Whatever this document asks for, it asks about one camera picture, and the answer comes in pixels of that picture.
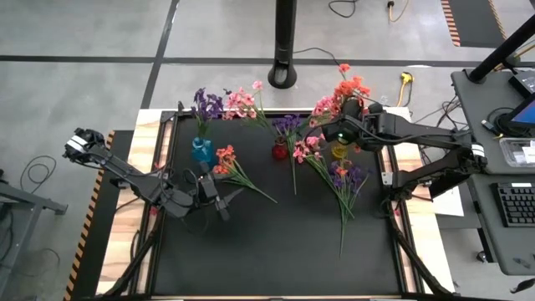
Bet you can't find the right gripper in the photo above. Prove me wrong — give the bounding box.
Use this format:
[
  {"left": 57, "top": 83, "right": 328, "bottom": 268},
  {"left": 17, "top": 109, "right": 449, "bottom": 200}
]
[{"left": 321, "top": 99, "right": 369, "bottom": 145}]

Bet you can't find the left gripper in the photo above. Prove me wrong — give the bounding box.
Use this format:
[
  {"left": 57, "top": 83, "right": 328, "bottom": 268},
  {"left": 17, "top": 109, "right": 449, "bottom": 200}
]
[{"left": 200, "top": 175, "right": 245, "bottom": 222}]

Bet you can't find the pink artificial flower bunch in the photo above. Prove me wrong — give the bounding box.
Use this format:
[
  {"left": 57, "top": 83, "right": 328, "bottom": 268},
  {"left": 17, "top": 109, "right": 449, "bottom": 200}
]
[
  {"left": 288, "top": 94, "right": 342, "bottom": 145},
  {"left": 291, "top": 134, "right": 356, "bottom": 221},
  {"left": 221, "top": 79, "right": 282, "bottom": 145}
]

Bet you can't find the purple artificial flower bunch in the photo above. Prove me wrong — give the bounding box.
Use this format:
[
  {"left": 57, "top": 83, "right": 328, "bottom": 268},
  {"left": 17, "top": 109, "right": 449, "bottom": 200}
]
[
  {"left": 271, "top": 113, "right": 308, "bottom": 196},
  {"left": 327, "top": 161, "right": 372, "bottom": 258},
  {"left": 191, "top": 86, "right": 226, "bottom": 140}
]

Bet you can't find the yellow glass vase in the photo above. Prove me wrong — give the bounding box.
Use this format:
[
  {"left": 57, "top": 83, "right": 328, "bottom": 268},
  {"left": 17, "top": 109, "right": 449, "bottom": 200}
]
[{"left": 331, "top": 140, "right": 350, "bottom": 161}]

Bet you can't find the blue glass vase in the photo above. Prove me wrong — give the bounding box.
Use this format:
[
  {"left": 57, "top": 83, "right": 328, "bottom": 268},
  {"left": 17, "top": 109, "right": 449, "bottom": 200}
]
[{"left": 191, "top": 136, "right": 217, "bottom": 165}]

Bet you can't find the red glass vase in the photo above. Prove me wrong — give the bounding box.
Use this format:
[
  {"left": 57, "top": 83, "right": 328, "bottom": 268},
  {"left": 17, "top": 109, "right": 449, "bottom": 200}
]
[{"left": 271, "top": 141, "right": 290, "bottom": 161}]

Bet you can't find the black round stand pole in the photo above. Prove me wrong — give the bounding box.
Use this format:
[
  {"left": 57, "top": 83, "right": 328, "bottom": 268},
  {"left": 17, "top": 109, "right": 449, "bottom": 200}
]
[{"left": 267, "top": 0, "right": 298, "bottom": 90}]

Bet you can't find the hazard-striped black floor mat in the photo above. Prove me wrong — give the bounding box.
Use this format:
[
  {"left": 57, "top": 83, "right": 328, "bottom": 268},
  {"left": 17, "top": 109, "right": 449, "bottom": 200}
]
[
  {"left": 63, "top": 129, "right": 135, "bottom": 301},
  {"left": 440, "top": 0, "right": 507, "bottom": 48}
]

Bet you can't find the white paper sheet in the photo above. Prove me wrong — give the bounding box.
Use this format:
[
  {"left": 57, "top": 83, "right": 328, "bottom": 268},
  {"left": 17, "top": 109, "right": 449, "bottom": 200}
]
[{"left": 431, "top": 186, "right": 466, "bottom": 218}]

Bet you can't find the black slanted stand pole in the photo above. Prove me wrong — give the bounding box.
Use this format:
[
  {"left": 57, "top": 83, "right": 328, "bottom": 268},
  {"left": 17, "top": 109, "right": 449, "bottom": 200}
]
[{"left": 466, "top": 13, "right": 535, "bottom": 84}]

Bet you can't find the clear plastic container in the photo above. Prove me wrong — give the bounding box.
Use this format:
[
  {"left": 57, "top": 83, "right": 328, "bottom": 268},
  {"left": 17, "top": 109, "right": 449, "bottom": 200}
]
[{"left": 499, "top": 137, "right": 535, "bottom": 169}]

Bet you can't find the black desk device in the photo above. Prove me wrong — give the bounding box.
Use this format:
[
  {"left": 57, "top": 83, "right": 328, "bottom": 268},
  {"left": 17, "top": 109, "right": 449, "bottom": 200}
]
[{"left": 507, "top": 69, "right": 535, "bottom": 99}]

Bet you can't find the tablet with blue screen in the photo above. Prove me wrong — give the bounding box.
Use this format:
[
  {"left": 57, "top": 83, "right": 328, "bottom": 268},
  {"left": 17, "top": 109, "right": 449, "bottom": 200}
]
[{"left": 507, "top": 94, "right": 535, "bottom": 129}]

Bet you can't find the black keyboard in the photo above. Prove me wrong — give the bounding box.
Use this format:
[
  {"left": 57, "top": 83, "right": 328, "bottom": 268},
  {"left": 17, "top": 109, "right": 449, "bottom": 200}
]
[{"left": 492, "top": 181, "right": 535, "bottom": 229}]

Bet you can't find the grey metal stand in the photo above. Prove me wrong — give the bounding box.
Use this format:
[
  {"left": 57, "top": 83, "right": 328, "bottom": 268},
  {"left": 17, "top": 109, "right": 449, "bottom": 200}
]
[{"left": 0, "top": 169, "right": 69, "bottom": 301}]

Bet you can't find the grey desk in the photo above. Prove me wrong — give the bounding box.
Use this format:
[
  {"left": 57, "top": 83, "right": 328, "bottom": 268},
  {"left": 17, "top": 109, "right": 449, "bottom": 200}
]
[{"left": 450, "top": 68, "right": 535, "bottom": 277}]

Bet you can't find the yellow cable with plug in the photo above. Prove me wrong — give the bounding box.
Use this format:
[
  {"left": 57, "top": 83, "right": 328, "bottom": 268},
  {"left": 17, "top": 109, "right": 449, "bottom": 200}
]
[{"left": 395, "top": 70, "right": 415, "bottom": 108}]

